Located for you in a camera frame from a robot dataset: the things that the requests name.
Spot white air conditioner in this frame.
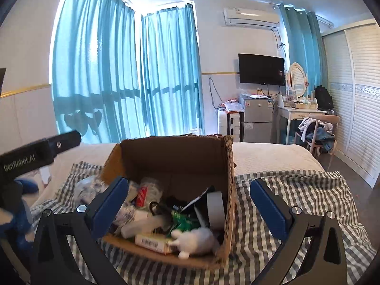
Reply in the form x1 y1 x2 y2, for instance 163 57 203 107
223 8 280 29

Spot grey tape roll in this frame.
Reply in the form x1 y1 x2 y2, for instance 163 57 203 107
207 191 225 230

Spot blue window curtain left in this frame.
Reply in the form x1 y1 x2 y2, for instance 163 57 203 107
51 0 146 143

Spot silver mini fridge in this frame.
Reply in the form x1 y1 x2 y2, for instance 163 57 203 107
240 95 272 143

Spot clear plastic floss pick jar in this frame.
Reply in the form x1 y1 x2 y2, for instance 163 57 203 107
73 175 108 207

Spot oval white vanity mirror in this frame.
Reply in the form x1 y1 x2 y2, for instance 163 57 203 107
286 62 309 99

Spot black backpack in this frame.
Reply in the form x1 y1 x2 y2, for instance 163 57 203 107
314 85 334 111

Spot blue curtain right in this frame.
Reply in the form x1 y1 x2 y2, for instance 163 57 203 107
279 4 328 95

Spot checkered bed cloth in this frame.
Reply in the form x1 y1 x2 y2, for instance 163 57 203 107
29 161 378 285

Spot black wall television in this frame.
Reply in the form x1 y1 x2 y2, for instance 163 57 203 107
238 53 285 86

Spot black strap loop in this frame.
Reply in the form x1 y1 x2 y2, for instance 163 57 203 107
149 200 175 234

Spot blue window curtain middle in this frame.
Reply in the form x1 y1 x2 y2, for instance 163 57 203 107
140 3 204 136

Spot blue window curtain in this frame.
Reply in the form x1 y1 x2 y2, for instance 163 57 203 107
51 0 146 143
140 3 204 136

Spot green crinkled wrapper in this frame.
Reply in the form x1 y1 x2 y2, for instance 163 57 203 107
167 211 200 237

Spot brown cardboard box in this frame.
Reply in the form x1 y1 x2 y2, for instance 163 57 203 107
100 134 236 270

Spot white louvered wardrobe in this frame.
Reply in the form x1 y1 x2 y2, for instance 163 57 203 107
322 19 379 188

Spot wooden chair with clothes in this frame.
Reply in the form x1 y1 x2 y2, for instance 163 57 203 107
294 114 340 168

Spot white plush toy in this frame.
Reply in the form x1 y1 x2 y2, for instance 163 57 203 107
167 227 220 259

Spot white vanity desk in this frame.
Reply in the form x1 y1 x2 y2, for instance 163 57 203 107
276 106 327 145

